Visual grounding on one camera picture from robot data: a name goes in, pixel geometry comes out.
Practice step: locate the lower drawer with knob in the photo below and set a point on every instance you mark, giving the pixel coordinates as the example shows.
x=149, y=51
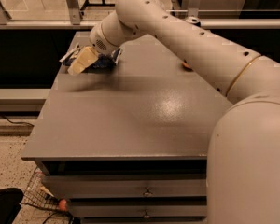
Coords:
x=146, y=209

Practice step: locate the orange fruit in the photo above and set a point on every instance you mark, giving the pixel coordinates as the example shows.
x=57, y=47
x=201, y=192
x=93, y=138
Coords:
x=186, y=65

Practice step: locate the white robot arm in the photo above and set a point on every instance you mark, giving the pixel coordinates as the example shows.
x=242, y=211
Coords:
x=243, y=161

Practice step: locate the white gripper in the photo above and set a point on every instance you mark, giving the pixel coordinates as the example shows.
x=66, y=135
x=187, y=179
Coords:
x=96, y=41

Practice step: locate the blue chip bag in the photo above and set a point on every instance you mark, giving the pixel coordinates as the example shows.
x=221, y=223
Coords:
x=103, y=62

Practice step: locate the grey drawer cabinet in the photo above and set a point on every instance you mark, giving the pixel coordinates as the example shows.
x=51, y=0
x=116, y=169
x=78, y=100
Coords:
x=148, y=116

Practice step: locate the blue soda can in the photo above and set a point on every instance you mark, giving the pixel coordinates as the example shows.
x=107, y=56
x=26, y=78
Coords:
x=193, y=20

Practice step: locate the upper drawer with knob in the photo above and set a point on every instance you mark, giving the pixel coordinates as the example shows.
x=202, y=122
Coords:
x=124, y=186

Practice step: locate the metal railing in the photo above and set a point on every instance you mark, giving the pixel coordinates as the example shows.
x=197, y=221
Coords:
x=213, y=14

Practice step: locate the drawer with knob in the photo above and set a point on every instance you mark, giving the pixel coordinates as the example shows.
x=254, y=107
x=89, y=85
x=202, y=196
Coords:
x=146, y=209
x=124, y=186

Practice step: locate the small orange ball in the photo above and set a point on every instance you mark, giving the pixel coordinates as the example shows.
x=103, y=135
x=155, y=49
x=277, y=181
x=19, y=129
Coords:
x=62, y=205

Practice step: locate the wire basket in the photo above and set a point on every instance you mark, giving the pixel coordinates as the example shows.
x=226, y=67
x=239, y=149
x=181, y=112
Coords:
x=37, y=196

